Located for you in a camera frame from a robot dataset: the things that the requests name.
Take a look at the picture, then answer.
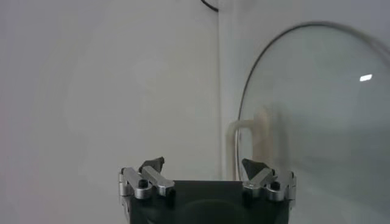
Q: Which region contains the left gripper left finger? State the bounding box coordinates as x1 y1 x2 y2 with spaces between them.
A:
118 156 177 201

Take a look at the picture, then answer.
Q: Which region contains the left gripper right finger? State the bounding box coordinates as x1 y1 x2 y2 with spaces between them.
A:
241 158 297 203

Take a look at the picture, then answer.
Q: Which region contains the round glass pot lid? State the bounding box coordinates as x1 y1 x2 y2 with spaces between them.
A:
225 20 390 224

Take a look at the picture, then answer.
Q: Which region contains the black power adapter cable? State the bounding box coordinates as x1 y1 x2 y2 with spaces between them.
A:
200 0 220 13

